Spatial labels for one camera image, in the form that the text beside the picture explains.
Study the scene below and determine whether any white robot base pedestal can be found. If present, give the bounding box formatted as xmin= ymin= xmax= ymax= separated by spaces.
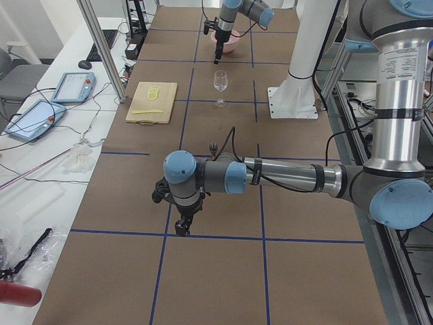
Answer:
xmin=268 ymin=0 xmax=346 ymax=119

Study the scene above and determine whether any black keyboard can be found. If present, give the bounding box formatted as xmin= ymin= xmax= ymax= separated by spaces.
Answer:
xmin=86 ymin=29 xmax=119 ymax=62

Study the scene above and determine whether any teach pendant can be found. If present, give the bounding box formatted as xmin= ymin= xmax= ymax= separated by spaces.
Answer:
xmin=51 ymin=72 xmax=95 ymax=105
xmin=5 ymin=100 xmax=66 ymax=142

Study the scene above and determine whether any bamboo cutting board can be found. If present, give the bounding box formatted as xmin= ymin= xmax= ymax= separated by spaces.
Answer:
xmin=125 ymin=82 xmax=177 ymax=124

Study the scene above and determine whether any clear wine glass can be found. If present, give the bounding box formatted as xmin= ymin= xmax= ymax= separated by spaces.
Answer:
xmin=213 ymin=70 xmax=228 ymax=107

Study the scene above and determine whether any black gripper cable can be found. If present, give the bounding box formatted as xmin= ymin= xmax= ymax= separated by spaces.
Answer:
xmin=216 ymin=127 xmax=325 ymax=194

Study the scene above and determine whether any teach pendant far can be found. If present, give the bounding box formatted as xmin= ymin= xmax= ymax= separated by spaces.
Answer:
xmin=51 ymin=72 xmax=95 ymax=105

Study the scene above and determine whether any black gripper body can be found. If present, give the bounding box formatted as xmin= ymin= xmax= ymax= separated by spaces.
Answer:
xmin=215 ymin=28 xmax=231 ymax=47
xmin=165 ymin=196 xmax=204 ymax=223

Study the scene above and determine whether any steel double jigger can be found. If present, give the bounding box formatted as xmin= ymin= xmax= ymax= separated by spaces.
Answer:
xmin=208 ymin=142 xmax=219 ymax=160

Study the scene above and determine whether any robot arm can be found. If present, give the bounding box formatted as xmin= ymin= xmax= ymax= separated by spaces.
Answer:
xmin=209 ymin=0 xmax=275 ymax=64
xmin=182 ymin=1 xmax=361 ymax=242

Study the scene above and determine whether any yellow plastic knife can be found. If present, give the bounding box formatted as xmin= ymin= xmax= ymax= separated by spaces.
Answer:
xmin=131 ymin=109 xmax=164 ymax=114

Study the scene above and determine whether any grey office chair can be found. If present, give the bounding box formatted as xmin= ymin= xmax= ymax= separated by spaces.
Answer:
xmin=1 ymin=41 xmax=49 ymax=114

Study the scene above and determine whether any black computer mouse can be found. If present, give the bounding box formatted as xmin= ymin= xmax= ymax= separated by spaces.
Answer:
xmin=78 ymin=60 xmax=92 ymax=70

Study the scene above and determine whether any aluminium camera post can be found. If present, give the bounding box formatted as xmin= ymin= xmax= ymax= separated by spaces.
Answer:
xmin=76 ymin=0 xmax=127 ymax=103

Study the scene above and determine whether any pink bowl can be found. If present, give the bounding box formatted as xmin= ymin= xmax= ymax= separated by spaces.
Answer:
xmin=211 ymin=30 xmax=240 ymax=53

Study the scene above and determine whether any red bottle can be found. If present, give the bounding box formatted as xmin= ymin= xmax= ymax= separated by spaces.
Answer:
xmin=1 ymin=281 xmax=42 ymax=307

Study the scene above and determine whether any teach pendant near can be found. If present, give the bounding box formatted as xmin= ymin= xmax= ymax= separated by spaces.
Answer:
xmin=5 ymin=100 xmax=66 ymax=142

